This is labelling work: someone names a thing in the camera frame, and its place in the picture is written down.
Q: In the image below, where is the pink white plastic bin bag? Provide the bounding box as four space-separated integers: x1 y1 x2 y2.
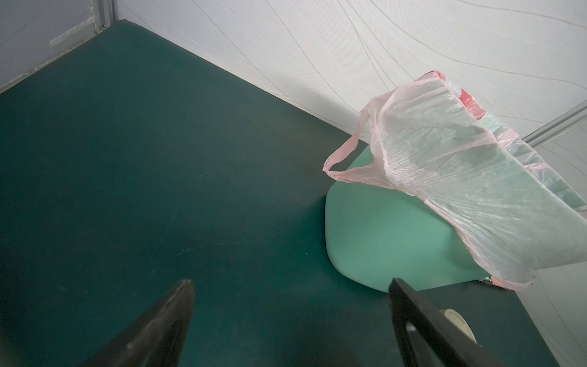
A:
323 71 586 291

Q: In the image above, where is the mint green trash bin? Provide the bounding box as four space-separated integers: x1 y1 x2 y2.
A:
325 181 488 292

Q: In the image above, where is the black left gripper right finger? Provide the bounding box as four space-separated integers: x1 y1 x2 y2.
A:
388 278 501 366

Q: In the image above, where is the beige jar lid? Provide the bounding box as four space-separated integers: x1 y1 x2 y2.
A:
440 309 478 344

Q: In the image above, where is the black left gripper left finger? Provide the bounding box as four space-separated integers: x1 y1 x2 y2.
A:
82 279 195 366

